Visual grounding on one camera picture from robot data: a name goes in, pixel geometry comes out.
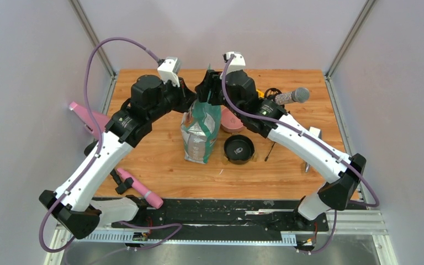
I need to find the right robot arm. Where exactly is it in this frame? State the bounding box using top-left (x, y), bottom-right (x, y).
top-left (195, 70), bottom-right (367, 231)

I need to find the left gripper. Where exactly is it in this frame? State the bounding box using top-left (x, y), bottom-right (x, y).
top-left (148, 76), bottom-right (198, 123)

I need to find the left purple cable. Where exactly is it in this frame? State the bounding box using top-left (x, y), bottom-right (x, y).
top-left (38, 36), bottom-right (162, 254)

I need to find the green dog food bag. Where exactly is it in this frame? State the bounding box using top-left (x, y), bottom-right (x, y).
top-left (180, 65), bottom-right (222, 165)

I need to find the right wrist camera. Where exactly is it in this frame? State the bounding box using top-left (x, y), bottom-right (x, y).
top-left (223, 51), bottom-right (246, 75)

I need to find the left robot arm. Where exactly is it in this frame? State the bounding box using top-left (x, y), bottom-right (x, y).
top-left (39, 75), bottom-right (195, 239)

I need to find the pink pet bowl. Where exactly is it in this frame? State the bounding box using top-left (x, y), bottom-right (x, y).
top-left (220, 108), bottom-right (245, 133)

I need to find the yellow green triangular toy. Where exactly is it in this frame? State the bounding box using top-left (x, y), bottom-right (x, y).
top-left (256, 89), bottom-right (265, 98)

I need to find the glitter silver microphone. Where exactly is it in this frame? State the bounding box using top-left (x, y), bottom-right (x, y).
top-left (274, 87), bottom-right (310, 105)

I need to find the black pet bowl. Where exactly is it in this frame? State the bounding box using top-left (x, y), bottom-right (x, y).
top-left (223, 135), bottom-right (255, 165)

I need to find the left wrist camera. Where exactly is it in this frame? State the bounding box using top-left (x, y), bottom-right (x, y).
top-left (157, 56), bottom-right (181, 87)

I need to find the black mounting rail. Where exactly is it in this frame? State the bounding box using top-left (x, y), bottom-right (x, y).
top-left (130, 199), bottom-right (331, 241)

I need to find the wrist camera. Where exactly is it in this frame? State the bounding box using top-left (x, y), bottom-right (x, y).
top-left (223, 51), bottom-right (246, 75)
top-left (157, 56), bottom-right (181, 87)

